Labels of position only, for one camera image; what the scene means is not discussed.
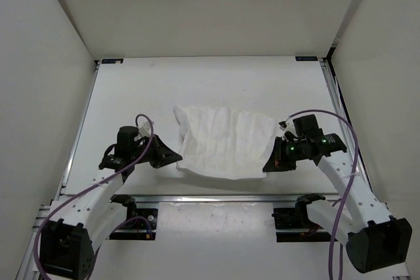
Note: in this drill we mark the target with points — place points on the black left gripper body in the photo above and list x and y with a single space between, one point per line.
136 151

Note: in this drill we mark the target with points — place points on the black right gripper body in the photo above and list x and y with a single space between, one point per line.
291 152

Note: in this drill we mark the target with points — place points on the white pleated skirt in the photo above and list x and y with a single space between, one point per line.
224 143

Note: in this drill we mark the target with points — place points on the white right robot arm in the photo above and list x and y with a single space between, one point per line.
368 233

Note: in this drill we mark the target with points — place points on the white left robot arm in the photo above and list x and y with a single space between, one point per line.
69 239

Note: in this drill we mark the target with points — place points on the blue right corner label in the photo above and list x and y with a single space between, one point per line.
306 58

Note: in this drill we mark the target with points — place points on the blue corner label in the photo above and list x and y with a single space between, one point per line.
306 58
112 61

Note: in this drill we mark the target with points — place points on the blue left corner label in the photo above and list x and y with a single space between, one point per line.
112 61

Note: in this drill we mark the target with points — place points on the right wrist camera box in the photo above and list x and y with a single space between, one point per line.
285 126

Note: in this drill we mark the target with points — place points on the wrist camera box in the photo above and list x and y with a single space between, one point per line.
285 126
144 127

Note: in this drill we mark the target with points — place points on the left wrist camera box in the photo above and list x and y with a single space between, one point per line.
144 127

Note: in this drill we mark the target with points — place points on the aluminium right frame rail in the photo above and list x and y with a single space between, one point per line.
340 107

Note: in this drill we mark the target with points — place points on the aluminium frame rail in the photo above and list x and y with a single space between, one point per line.
340 107
28 269

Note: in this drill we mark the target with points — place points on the aluminium front table rail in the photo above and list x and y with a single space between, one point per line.
270 198

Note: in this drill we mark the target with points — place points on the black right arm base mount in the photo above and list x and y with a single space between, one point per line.
292 224

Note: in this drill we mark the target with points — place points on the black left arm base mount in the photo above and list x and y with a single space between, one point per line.
140 223

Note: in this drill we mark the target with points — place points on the aluminium left frame rail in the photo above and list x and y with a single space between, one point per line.
28 269

